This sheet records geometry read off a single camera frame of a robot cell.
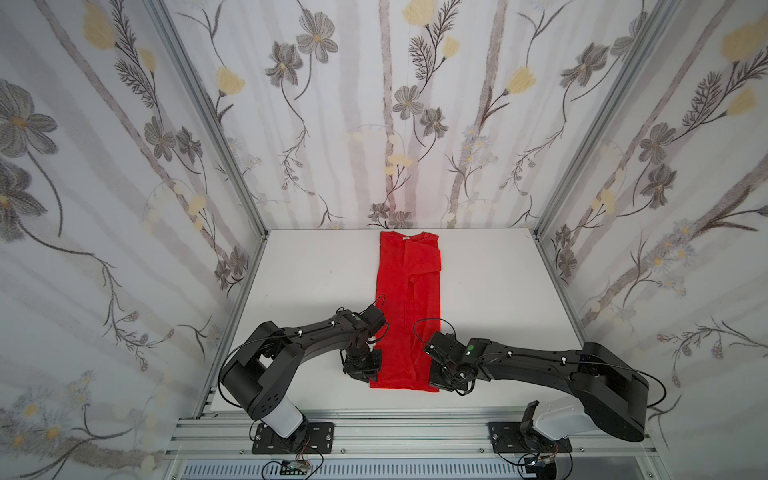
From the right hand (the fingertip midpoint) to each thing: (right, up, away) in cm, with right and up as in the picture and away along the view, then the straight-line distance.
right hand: (432, 377), depth 84 cm
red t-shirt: (-5, +25, +20) cm, 33 cm away
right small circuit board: (+23, -16, -12) cm, 30 cm away
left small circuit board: (-36, -17, -12) cm, 41 cm away
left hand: (-15, 0, 0) cm, 15 cm away
